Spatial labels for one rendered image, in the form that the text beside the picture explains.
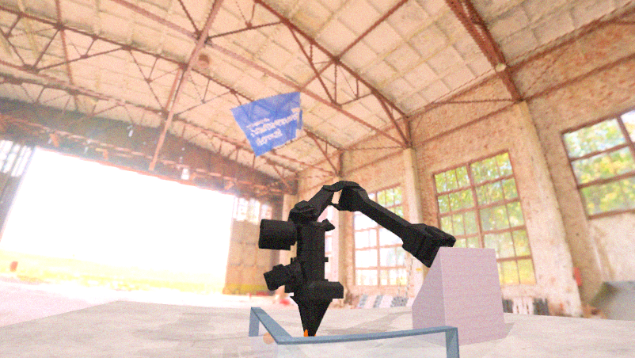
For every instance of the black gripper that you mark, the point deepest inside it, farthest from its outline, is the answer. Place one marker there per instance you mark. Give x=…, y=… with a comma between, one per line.
x=316, y=293

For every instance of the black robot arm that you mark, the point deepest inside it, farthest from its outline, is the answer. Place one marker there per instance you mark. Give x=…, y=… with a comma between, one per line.
x=419, y=239

